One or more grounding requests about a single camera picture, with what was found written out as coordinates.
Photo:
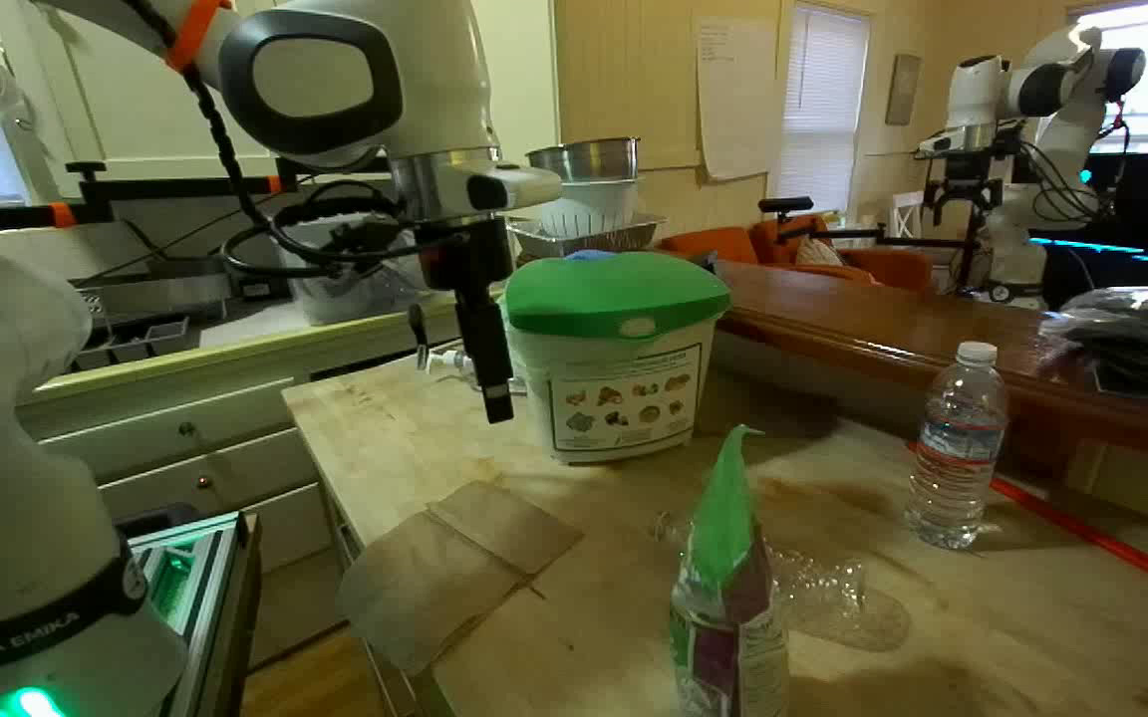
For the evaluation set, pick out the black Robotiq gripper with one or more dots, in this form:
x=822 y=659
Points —
x=461 y=254

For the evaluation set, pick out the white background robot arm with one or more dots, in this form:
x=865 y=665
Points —
x=1038 y=120

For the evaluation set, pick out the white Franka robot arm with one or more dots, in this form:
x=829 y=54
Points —
x=337 y=82

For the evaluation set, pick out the clear water bottle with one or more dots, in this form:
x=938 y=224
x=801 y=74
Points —
x=958 y=440

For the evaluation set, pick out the white bin with green lid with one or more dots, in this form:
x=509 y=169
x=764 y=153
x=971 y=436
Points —
x=615 y=354

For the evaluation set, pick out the wide shallow bowl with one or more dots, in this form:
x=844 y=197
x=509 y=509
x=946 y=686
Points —
x=586 y=242

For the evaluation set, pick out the clear plastic tub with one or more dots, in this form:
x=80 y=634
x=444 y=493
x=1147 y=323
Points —
x=337 y=297

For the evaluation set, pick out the metal mixing bowl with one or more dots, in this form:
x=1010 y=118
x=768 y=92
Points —
x=583 y=161

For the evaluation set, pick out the orange couch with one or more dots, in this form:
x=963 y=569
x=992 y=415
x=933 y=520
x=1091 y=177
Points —
x=735 y=244

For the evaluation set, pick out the metal sink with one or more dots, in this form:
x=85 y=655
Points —
x=147 y=306

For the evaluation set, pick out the green topped snack bag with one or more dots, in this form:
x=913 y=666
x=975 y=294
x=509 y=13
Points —
x=727 y=582

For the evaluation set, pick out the handwritten paper sheet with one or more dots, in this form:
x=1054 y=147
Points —
x=735 y=92

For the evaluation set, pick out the black rod with orange clamps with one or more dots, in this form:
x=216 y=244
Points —
x=137 y=187

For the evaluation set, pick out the brown wooden side table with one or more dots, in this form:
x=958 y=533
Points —
x=895 y=333

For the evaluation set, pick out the window with white shade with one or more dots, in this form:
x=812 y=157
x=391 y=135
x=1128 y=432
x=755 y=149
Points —
x=822 y=100

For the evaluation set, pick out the crumpled clear plastic wrap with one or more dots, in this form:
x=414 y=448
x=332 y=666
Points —
x=846 y=598

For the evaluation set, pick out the red stick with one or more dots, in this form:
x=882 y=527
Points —
x=1095 y=533

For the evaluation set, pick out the black monitor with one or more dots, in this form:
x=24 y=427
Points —
x=1132 y=201

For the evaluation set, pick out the black stereo camera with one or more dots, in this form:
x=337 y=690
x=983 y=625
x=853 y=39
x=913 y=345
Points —
x=786 y=205

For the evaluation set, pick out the aluminium extrusion frame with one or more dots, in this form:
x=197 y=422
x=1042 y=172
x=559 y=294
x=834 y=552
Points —
x=197 y=598

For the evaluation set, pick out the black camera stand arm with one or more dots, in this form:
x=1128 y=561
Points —
x=865 y=242

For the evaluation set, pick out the small picture frame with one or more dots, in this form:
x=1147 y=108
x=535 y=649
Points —
x=901 y=88

